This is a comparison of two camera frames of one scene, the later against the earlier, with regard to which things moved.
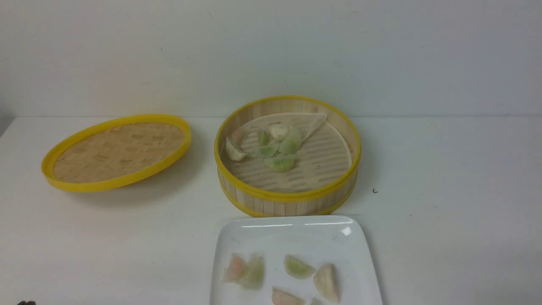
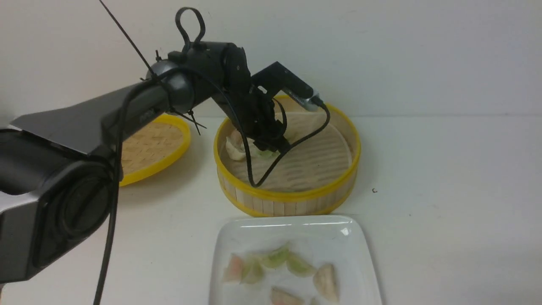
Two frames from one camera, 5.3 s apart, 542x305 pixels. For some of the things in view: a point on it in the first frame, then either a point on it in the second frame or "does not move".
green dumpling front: x=281 y=163 to x=278 y=256
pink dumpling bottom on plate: x=280 y=297 does not move
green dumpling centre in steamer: x=267 y=151 does not move
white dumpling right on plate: x=325 y=278 does not move
